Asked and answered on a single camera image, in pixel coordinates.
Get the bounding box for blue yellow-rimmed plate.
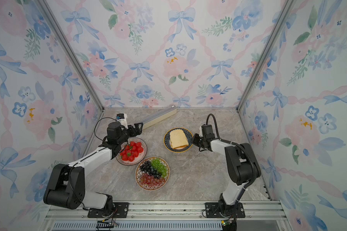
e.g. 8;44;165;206
163;128;193;153

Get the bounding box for plastic wrap dispenser box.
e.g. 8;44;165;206
141;105;177;130

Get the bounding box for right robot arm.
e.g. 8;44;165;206
192;125;261;218

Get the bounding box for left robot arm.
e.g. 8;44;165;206
43;120;144;214

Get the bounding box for glass plate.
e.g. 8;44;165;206
117;138;147;166

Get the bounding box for patterned fruit plate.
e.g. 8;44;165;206
135;157;170;191

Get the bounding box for red strawberries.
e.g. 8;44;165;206
120;141;145;163

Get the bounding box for bread slices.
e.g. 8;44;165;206
169;129;189;150

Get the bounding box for black grapes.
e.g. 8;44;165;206
139;160;162;179

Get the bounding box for green grapes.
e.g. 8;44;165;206
150;158;168;178

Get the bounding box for red grapes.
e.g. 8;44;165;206
138;173;166;187

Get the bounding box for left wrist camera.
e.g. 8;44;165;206
116;113;128;129

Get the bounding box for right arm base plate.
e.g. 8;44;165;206
203;202;246;219

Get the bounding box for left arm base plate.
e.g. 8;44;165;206
87;202;129;219

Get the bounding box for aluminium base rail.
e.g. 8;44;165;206
40;201;292;231

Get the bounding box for left aluminium corner post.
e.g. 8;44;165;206
34;0;104;112

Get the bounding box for aluminium corner post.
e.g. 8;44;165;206
237;0;295;113
34;0;104;112

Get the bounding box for right aluminium corner post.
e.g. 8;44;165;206
237;0;295;113

